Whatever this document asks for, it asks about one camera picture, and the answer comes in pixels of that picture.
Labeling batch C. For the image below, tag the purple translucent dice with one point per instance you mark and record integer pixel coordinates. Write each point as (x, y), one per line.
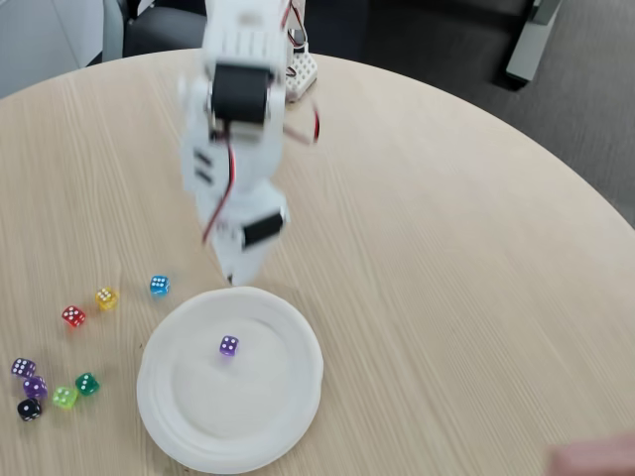
(229, 345)
(23, 367)
(35, 387)

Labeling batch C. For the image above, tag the red translucent dice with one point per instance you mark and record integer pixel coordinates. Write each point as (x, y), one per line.
(73, 317)

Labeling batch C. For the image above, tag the yellow translucent dice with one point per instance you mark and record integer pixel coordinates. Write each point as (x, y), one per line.
(106, 298)

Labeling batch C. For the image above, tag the grey desk leg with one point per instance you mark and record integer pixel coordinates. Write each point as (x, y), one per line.
(528, 44)

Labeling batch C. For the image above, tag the white paper plate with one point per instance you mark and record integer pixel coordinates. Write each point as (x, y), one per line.
(228, 396)

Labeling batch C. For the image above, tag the blue translucent dice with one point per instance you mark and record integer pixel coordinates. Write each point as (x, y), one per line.
(159, 285)

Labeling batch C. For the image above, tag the black office chair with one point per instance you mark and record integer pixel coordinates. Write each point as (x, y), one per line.
(164, 30)

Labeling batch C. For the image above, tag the person's hand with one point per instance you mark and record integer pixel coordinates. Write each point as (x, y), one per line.
(595, 458)

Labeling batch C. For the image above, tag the black dice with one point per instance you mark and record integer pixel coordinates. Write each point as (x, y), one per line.
(29, 409)

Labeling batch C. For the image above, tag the light green translucent dice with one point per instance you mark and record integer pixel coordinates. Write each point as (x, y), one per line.
(64, 397)

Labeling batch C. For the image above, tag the dark green translucent dice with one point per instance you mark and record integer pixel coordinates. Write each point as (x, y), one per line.
(87, 384)

